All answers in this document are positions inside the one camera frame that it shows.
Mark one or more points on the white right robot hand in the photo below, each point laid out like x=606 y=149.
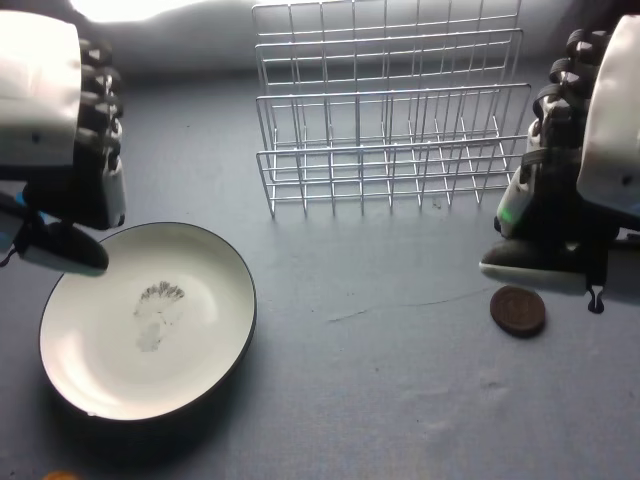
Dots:
x=615 y=125

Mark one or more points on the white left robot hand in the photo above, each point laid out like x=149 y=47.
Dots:
x=40 y=90

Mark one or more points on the orange swirl cookie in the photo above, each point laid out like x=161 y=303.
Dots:
x=62 y=476

